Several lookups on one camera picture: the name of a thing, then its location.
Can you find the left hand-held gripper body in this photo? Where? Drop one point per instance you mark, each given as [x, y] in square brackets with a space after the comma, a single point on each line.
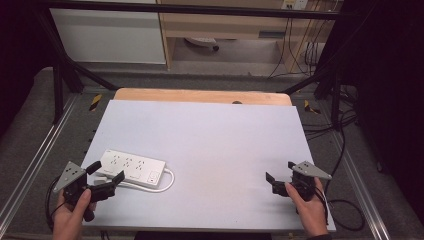
[70, 175]

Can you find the grey chair base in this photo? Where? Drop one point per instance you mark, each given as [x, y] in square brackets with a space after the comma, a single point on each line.
[203, 41]

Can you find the white wall socket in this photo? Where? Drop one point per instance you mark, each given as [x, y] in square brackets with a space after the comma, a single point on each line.
[295, 4]

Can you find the black metal frame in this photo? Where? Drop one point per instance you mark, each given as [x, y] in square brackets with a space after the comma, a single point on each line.
[186, 9]

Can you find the white cabinet panel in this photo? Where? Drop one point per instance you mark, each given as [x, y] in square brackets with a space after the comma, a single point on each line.
[106, 36]

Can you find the yellow black tape strip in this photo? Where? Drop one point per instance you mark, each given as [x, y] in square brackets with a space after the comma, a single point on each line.
[95, 102]
[310, 107]

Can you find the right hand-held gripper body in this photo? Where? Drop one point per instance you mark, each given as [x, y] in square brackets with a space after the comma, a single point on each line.
[310, 170]

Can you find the white plug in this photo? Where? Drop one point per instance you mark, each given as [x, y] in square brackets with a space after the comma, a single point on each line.
[100, 181]

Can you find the white power strip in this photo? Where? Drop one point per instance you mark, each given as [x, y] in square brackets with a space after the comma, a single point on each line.
[136, 166]

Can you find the person's right hand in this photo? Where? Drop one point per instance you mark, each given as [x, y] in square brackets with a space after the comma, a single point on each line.
[311, 213]

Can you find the aluminium rail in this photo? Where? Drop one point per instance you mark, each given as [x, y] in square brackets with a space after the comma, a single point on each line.
[361, 186]
[36, 156]

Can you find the person's left hand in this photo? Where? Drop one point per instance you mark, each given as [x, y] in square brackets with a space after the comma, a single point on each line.
[68, 218]

